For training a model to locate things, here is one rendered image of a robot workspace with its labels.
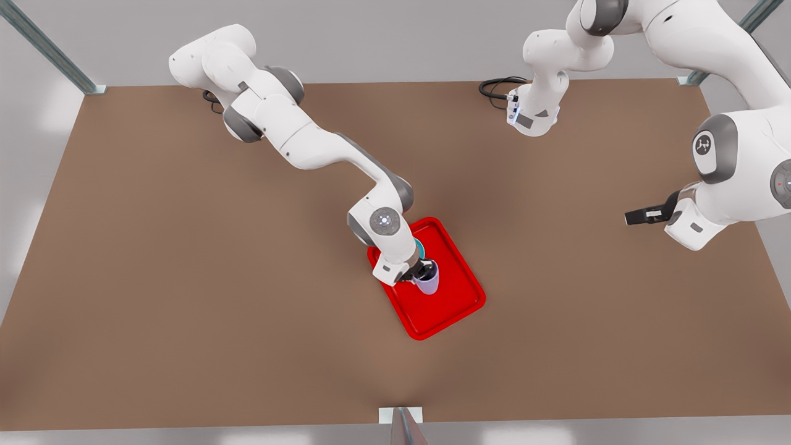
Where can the lavender cup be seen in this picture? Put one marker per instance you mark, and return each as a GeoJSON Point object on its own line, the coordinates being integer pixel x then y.
{"type": "Point", "coordinates": [429, 284]}

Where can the teal bowl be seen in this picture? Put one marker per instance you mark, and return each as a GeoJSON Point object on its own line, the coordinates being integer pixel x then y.
{"type": "Point", "coordinates": [419, 250]}

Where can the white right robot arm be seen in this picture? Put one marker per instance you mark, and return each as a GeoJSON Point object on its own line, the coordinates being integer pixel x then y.
{"type": "Point", "coordinates": [309, 143]}

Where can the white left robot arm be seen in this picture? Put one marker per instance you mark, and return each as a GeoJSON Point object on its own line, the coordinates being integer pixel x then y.
{"type": "Point", "coordinates": [692, 37]}

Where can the red tray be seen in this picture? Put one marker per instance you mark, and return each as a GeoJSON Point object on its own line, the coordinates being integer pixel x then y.
{"type": "Point", "coordinates": [448, 296]}

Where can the silver frame post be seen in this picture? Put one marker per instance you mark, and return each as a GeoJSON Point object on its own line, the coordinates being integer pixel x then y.
{"type": "Point", "coordinates": [735, 40]}
{"type": "Point", "coordinates": [403, 425]}
{"type": "Point", "coordinates": [52, 52]}

